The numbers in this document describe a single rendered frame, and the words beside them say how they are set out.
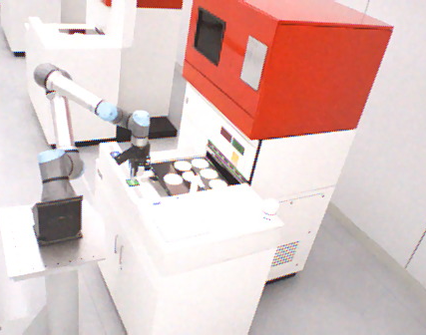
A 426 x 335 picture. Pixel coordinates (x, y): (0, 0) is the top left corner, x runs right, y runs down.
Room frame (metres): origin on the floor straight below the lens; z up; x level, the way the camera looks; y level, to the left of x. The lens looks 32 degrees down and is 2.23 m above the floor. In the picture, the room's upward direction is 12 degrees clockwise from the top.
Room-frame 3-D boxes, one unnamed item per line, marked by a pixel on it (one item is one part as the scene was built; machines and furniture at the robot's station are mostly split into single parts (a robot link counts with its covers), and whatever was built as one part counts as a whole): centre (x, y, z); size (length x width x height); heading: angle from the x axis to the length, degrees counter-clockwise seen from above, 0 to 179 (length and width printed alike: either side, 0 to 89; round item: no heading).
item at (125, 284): (1.89, 0.15, 0.41); 0.97 x 0.64 x 0.82; 35
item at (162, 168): (2.02, 0.11, 0.90); 0.34 x 0.34 x 0.01; 35
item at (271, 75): (2.48, -0.22, 1.52); 0.81 x 0.75 x 0.59; 35
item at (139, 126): (1.77, 0.36, 1.28); 0.09 x 0.08 x 0.11; 76
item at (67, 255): (1.46, 0.65, 0.75); 0.45 x 0.44 x 0.13; 123
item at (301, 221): (2.49, -0.25, 0.41); 0.82 x 0.71 x 0.82; 35
